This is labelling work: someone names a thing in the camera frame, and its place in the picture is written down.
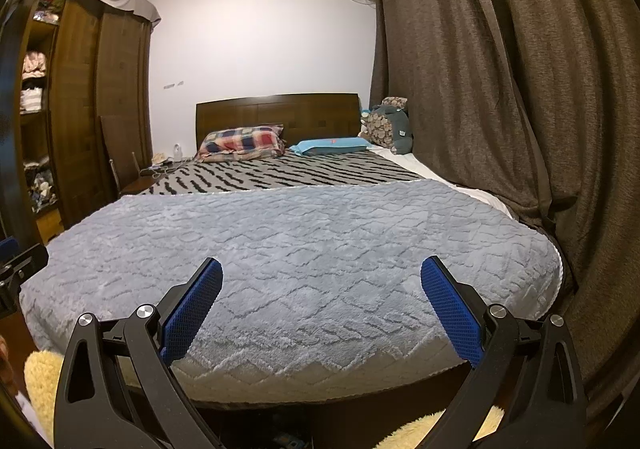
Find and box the brown wooden wardrobe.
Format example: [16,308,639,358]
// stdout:
[0,0,153,250]

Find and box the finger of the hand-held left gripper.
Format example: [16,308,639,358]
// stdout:
[0,238,50,321]

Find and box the blue pillow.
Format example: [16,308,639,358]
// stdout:
[289,136,373,157]

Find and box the white bed sheet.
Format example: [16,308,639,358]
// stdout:
[372,148,516,221]

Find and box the brown curtain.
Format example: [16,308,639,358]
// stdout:
[367,0,640,410]

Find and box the grey fluffy blanket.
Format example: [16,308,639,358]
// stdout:
[19,176,562,402]

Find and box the yellow fluffy rug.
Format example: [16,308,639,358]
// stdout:
[24,350,506,449]

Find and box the plaid pillow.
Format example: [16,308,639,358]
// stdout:
[194,125,287,164]

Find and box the zebra striped blanket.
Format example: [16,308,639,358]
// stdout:
[137,150,426,196]

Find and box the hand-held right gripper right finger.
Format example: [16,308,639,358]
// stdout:
[420,255,590,449]

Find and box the grey plush toy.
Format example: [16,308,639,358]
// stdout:
[367,102,415,156]

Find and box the wooden nightstand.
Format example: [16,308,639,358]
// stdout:
[117,156,196,197]

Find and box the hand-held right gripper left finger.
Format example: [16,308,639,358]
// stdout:
[52,256,231,449]

